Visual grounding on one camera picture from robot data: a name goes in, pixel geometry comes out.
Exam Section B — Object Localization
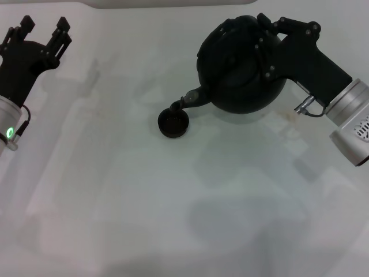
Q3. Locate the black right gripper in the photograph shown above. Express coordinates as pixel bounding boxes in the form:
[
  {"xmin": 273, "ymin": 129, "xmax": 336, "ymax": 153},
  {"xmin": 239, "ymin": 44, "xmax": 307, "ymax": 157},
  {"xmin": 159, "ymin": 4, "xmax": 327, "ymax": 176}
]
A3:
[{"xmin": 253, "ymin": 12, "xmax": 353, "ymax": 106}]

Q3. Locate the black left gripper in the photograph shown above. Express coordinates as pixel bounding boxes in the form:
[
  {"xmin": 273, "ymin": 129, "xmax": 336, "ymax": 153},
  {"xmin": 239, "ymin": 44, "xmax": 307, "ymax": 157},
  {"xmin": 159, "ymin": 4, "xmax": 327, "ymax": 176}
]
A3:
[{"xmin": 0, "ymin": 16, "xmax": 73, "ymax": 109}]

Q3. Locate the black teapot with handle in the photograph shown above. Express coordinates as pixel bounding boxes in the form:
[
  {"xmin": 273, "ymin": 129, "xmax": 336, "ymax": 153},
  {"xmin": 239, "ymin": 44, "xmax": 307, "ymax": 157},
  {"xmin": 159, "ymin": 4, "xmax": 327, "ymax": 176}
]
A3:
[{"xmin": 170, "ymin": 14, "xmax": 288, "ymax": 115}]

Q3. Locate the black teacup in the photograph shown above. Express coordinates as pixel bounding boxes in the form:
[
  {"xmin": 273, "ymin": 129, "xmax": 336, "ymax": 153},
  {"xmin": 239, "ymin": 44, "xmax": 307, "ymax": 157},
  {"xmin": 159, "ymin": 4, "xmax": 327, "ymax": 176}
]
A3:
[{"xmin": 157, "ymin": 108, "xmax": 190, "ymax": 138}]

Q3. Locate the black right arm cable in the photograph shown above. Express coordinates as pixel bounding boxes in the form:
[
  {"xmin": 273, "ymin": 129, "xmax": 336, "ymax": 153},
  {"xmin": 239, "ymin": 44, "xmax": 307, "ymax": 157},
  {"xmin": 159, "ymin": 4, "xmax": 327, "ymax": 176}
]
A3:
[{"xmin": 293, "ymin": 98, "xmax": 329, "ymax": 117}]

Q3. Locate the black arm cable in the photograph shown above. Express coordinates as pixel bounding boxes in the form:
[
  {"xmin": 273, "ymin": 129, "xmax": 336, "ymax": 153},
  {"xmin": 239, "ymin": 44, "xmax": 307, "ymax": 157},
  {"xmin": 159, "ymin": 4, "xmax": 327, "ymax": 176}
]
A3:
[
  {"xmin": 14, "ymin": 105, "xmax": 32, "ymax": 137},
  {"xmin": 293, "ymin": 98, "xmax": 329, "ymax": 117}
]

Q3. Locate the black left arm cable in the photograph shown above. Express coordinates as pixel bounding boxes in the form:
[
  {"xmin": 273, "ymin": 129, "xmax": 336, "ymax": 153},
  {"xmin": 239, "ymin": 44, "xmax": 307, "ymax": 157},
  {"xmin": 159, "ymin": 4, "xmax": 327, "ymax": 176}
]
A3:
[{"xmin": 14, "ymin": 105, "xmax": 32, "ymax": 137}]

